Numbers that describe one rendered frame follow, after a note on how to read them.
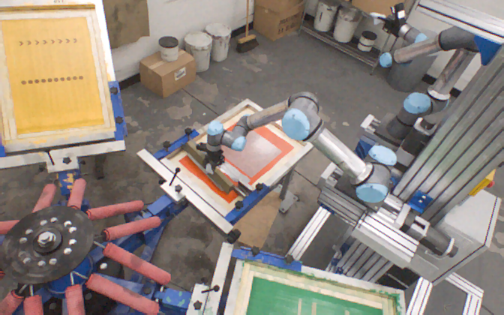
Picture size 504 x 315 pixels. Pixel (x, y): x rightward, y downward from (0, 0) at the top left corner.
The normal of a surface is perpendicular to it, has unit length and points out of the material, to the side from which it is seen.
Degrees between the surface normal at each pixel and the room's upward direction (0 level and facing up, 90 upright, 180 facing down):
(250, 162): 0
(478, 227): 0
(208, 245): 0
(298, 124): 88
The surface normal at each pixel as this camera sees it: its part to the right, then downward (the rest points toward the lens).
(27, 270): 0.13, -0.66
